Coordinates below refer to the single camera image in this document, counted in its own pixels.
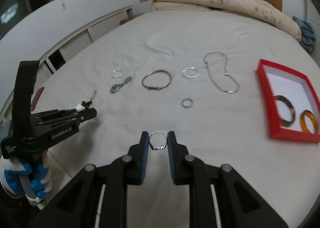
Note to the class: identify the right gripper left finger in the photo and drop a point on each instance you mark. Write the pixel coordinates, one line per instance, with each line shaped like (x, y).
(138, 163)

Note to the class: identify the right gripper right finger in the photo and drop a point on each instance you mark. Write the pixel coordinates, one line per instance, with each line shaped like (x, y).
(177, 153)

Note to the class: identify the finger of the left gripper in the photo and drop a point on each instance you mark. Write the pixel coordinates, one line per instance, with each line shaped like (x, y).
(55, 114)
(85, 115)

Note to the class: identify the thin silver bangle with clasp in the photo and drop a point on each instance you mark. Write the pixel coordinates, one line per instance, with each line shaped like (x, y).
(157, 80)

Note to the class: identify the twisted silver bangle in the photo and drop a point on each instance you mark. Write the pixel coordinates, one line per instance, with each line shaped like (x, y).
(190, 73)

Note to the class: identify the dark brown bangle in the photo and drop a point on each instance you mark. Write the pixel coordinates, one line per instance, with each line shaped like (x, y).
(286, 111)

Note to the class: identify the amber orange bangle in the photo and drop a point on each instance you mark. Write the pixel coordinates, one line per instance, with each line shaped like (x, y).
(308, 122)

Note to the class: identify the red jewelry box tray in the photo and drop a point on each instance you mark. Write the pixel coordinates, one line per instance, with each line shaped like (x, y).
(276, 79)

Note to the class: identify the blue white gloved left hand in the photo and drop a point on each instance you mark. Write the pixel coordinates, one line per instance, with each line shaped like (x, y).
(29, 179)

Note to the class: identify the white low cabinet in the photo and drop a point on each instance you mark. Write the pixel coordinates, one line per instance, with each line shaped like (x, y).
(79, 40)

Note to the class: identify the silver wristwatch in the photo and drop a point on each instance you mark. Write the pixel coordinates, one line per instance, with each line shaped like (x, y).
(117, 87)

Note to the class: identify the small silver hoop earrings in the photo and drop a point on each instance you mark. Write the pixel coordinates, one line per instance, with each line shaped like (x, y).
(118, 73)

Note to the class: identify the white bed sheet mattress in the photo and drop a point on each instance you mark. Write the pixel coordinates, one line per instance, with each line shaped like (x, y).
(219, 115)

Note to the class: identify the wooden nightstand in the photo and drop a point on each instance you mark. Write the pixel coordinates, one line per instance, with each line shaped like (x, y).
(127, 20)

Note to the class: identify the pink floral duvet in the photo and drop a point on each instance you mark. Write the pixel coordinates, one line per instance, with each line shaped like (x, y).
(258, 9)

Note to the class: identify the blue crumpled cloth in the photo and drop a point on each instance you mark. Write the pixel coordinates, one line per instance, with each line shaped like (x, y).
(308, 35)

